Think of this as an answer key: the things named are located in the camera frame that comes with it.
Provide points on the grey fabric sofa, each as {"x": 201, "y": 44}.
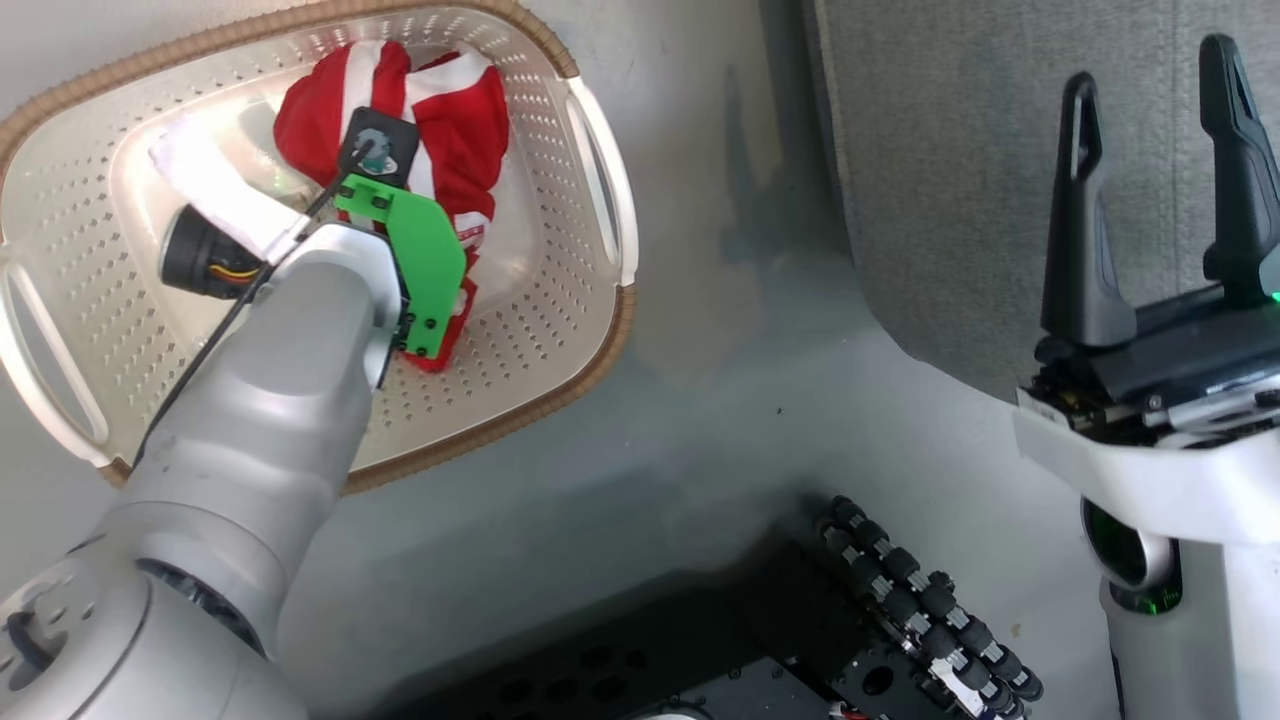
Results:
{"x": 1000, "y": 150}

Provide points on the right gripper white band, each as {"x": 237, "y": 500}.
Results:
{"x": 1180, "y": 470}

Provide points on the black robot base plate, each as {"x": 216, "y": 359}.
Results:
{"x": 700, "y": 650}

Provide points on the green left camera mount plate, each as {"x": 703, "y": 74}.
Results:
{"x": 430, "y": 260}

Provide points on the white perforated basket wicker rim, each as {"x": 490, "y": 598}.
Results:
{"x": 540, "y": 330}

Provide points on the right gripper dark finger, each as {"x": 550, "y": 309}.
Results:
{"x": 1245, "y": 180}

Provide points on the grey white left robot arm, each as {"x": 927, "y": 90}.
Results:
{"x": 250, "y": 430}

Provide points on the red and white garment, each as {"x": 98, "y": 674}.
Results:
{"x": 460, "y": 110}

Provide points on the black roller mecanum wheel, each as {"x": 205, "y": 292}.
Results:
{"x": 930, "y": 600}

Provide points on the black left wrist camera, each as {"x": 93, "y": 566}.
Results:
{"x": 385, "y": 140}

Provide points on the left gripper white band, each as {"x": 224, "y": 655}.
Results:
{"x": 215, "y": 190}

